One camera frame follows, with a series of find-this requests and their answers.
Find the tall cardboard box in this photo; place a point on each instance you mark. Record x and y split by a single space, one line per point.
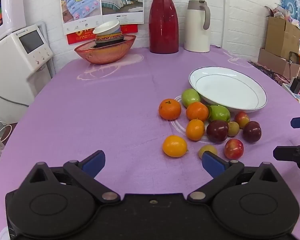
282 35

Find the floral decoration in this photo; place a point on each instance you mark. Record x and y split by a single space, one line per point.
276 12

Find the orange tangerine with leaf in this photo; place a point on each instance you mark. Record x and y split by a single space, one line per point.
197 111

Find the brown patterned cloth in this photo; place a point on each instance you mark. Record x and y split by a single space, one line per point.
267 72

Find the purple tablecloth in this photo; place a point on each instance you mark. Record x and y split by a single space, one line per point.
102 105

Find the small tan fruit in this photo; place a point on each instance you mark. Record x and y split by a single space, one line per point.
233 128

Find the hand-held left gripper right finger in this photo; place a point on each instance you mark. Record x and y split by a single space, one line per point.
213 162

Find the black bowl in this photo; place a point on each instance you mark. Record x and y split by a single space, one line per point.
107 43

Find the amber glass bowl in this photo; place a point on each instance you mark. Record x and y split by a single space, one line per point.
102 55

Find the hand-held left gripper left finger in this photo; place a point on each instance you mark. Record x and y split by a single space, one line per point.
95 161

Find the bedding wall poster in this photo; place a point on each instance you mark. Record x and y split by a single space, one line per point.
102 0

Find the white appliance with screen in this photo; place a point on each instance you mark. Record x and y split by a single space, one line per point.
12 70

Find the low cardboard box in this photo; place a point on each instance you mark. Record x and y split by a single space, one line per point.
272 61

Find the small red apple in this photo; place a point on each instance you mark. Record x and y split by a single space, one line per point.
242 119

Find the white appliance with coloured panel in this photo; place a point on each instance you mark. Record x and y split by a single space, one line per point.
10 7

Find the small orange tangerine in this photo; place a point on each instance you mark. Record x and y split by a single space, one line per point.
175 146
195 129

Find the white thermos jug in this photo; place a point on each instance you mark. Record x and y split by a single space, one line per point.
196 30

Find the red thermos jug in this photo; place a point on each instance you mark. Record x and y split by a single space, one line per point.
163 25

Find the white ceramic bowl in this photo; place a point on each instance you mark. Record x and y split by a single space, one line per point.
107 27

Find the blue decorative plates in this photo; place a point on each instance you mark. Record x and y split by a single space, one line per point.
291 5

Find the small yellow fruit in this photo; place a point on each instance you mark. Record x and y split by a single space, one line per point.
206 148

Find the patterned bowl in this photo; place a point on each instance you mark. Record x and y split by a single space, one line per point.
110 37

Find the red paper under poster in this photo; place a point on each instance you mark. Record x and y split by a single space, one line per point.
76 38

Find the white plate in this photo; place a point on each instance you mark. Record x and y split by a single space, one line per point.
227 87

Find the dark red plum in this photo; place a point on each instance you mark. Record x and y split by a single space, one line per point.
217 131
252 131

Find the green apple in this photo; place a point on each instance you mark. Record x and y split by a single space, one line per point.
220 113
190 97

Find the black power adapter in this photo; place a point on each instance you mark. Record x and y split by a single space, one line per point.
296 85

